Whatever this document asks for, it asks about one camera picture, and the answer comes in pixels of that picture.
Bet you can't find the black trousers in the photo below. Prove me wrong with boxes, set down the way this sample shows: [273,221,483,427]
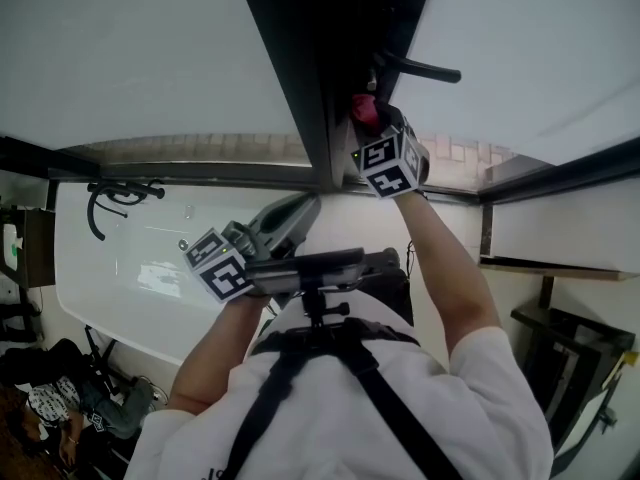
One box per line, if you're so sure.
[359,267,416,342]

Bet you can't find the brown wooden cabinet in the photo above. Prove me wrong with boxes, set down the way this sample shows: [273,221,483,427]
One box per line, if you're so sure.
[14,207,56,289]

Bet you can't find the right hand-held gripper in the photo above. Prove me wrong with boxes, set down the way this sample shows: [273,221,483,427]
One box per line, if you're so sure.
[349,100,431,202]

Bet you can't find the frosted glass panel black frame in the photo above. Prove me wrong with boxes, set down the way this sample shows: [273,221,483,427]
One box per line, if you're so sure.
[0,0,341,192]

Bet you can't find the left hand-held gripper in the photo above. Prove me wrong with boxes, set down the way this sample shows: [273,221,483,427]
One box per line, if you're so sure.
[182,192,322,303]

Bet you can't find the pink cleaning cloth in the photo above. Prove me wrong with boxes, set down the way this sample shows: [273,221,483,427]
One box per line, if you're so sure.
[349,92,382,132]

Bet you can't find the white bathtub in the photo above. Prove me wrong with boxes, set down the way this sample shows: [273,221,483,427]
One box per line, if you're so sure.
[53,182,321,367]

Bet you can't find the person in white shirt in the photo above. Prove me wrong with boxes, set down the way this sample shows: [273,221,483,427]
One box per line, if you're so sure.
[122,325,554,480]

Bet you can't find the black chest harness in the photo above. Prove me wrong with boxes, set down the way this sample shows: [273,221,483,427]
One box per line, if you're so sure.
[227,290,464,480]

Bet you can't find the person's left forearm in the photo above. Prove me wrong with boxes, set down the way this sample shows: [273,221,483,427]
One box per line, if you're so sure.
[167,292,274,412]

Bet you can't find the black window handle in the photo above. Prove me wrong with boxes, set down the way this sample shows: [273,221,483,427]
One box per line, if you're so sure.
[372,50,462,85]

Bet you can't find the black metal rack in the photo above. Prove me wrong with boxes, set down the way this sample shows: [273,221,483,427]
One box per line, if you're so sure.
[509,302,637,464]

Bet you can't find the white bottle green mark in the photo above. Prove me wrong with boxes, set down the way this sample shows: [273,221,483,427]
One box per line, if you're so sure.
[2,222,25,269]

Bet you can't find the black bathtub faucet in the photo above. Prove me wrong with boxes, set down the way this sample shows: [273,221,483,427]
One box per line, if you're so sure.
[86,178,166,242]

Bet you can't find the black chest-mounted phone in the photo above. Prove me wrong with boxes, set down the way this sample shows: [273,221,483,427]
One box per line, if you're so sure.
[244,247,401,294]

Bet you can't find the black window frame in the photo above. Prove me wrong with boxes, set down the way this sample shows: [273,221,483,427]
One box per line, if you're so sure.
[324,0,640,194]

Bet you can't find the person's right forearm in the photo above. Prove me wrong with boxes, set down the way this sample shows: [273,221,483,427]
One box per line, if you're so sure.
[397,190,504,359]

